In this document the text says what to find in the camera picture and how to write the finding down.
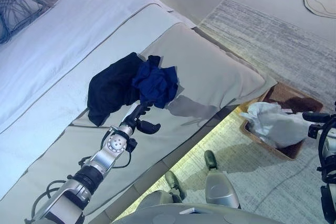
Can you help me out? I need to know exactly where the brown wicker basket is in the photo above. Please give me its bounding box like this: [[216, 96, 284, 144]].
[[239, 81, 324, 161]]

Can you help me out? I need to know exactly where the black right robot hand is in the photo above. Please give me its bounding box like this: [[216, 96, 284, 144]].
[[302, 111, 336, 130]]

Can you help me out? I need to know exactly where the black garment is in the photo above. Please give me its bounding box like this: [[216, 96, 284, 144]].
[[87, 52, 162, 127]]

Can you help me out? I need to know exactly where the dark blue garment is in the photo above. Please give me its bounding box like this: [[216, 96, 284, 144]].
[[132, 62, 179, 109]]

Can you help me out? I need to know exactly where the grey patterned cushion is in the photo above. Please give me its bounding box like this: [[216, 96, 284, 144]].
[[0, 0, 44, 44]]

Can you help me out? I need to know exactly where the grey striped rug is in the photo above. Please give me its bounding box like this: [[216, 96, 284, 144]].
[[115, 0, 336, 224]]

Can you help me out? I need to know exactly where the silver robot leg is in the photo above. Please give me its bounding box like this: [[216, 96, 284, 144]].
[[204, 150, 241, 209], [135, 170, 187, 211]]

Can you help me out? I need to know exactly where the silver right robot leg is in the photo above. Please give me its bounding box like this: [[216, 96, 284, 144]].
[[204, 150, 241, 209]]

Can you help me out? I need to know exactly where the white garment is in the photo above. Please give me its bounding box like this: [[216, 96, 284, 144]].
[[239, 102, 310, 148]]

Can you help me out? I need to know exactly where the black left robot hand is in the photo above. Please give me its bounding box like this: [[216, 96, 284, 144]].
[[119, 100, 161, 135]]

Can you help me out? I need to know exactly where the silver left robot leg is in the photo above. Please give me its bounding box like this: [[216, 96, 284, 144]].
[[135, 170, 187, 211]]

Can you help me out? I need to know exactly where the white duvet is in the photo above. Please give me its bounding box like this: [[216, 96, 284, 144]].
[[0, 0, 197, 201]]

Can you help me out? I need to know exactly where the grey robot torso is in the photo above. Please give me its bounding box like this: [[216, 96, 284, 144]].
[[111, 202, 284, 224]]

